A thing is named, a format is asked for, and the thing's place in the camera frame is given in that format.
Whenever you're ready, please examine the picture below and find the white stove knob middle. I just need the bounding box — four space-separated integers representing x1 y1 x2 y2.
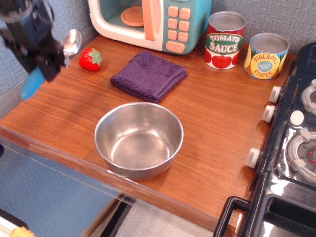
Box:
262 105 275 123

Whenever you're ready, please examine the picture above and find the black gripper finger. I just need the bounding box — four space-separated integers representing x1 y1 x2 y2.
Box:
37 58 64 81

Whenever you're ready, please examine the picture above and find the blue handled metal spoon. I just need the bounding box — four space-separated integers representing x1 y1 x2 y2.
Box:
20 29 82 100

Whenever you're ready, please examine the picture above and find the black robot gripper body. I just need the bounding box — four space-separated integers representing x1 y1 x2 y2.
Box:
0 0 64 72

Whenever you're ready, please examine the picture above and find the black oven door handle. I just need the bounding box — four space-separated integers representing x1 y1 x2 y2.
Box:
213 196 250 237

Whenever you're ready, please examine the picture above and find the white stove knob upper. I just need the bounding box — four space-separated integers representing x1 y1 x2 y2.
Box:
269 86 282 104

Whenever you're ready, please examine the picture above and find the white stove knob lower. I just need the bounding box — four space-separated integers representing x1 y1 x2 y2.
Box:
246 148 261 169

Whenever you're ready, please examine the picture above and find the white stove knob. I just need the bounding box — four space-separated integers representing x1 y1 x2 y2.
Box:
246 148 261 169
262 105 275 123
269 86 282 104

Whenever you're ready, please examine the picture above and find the yellow object bottom left corner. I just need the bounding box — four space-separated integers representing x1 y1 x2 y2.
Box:
9 227 35 237

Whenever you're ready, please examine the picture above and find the toy microwave teal and peach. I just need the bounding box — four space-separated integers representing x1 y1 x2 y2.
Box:
88 0 212 55

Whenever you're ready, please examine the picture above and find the pineapple slices can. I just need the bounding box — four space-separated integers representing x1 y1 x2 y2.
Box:
244 33 290 80

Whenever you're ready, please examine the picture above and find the red toy strawberry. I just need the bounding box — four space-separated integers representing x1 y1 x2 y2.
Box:
79 48 103 71

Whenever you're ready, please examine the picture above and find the stainless steel pot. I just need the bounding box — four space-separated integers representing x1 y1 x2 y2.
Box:
94 102 184 180

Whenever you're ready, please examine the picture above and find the purple folded towel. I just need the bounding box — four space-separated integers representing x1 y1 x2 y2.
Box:
110 51 187 104

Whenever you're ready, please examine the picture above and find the black toy stove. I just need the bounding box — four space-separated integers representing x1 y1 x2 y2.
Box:
213 42 316 237

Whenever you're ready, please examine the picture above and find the tomato sauce can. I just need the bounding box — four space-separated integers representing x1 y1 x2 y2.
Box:
204 11 246 70

